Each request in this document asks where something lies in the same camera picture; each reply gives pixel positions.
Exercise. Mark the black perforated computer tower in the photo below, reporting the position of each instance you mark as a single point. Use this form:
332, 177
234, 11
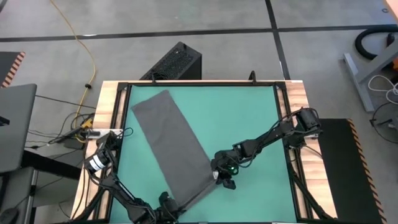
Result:
177, 62

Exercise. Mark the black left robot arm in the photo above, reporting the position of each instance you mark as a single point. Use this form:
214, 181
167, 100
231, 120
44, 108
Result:
97, 162

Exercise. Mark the small black striped floor mat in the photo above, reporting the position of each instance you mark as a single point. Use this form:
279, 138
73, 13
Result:
7, 65

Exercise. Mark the white power strip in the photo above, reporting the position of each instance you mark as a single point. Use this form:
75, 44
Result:
93, 133

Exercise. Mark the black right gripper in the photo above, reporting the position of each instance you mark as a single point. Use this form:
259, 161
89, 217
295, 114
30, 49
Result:
222, 160

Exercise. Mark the grey side desk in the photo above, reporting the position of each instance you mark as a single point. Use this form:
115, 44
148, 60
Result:
18, 186

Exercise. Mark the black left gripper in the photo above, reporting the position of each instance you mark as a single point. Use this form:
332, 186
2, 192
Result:
168, 205

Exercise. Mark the black computer mouse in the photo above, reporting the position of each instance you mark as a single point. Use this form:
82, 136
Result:
7, 216

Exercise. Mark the large black striped floor mat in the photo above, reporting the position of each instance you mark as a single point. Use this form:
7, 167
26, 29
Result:
342, 171

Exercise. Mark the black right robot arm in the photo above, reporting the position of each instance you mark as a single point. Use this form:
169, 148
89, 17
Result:
267, 137

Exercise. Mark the green table mat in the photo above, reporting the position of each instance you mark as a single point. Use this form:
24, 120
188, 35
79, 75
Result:
242, 109

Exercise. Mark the black frame clamp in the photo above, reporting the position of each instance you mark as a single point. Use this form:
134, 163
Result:
252, 77
153, 79

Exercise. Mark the grey metal table leg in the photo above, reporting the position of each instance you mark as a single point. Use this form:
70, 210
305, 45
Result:
357, 81

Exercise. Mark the grey laptop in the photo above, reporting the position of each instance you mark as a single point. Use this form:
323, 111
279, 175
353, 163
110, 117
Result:
15, 124

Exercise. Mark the grey terry towel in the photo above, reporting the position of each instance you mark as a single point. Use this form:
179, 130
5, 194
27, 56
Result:
168, 137

